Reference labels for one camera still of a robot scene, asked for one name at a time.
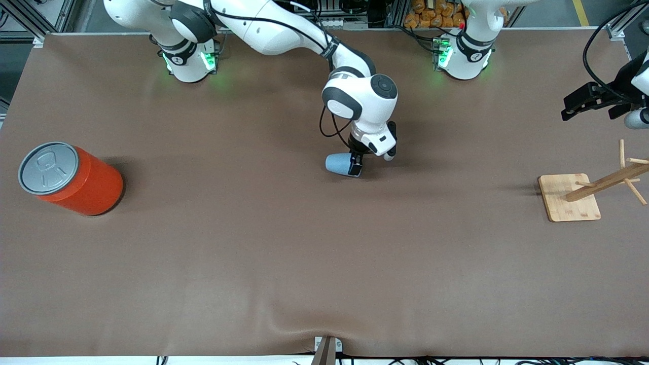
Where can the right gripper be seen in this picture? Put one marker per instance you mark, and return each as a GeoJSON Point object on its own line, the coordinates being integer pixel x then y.
{"type": "Point", "coordinates": [358, 150]}

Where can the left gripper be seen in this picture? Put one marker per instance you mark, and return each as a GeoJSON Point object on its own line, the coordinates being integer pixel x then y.
{"type": "Point", "coordinates": [622, 77]}

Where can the light blue cup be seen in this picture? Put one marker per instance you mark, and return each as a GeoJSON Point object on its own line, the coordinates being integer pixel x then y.
{"type": "Point", "coordinates": [337, 163]}

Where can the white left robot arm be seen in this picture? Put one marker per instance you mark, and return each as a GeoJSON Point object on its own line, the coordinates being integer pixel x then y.
{"type": "Point", "coordinates": [469, 56]}

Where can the wooden mug rack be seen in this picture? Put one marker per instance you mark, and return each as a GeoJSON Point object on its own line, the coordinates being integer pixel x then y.
{"type": "Point", "coordinates": [570, 200]}

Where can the brown table mat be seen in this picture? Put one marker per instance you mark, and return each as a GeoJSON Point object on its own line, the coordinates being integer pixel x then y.
{"type": "Point", "coordinates": [324, 253]}

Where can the long white power strip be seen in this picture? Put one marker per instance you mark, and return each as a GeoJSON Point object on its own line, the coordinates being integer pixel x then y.
{"type": "Point", "coordinates": [332, 23]}

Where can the bag of orange items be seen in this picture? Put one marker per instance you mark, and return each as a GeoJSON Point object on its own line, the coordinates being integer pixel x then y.
{"type": "Point", "coordinates": [431, 15]}

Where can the orange can with grey lid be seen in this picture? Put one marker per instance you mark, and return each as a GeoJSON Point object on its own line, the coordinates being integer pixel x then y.
{"type": "Point", "coordinates": [81, 182]}

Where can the metal clamp bracket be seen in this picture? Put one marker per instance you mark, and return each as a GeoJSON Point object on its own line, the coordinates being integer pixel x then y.
{"type": "Point", "coordinates": [317, 344]}

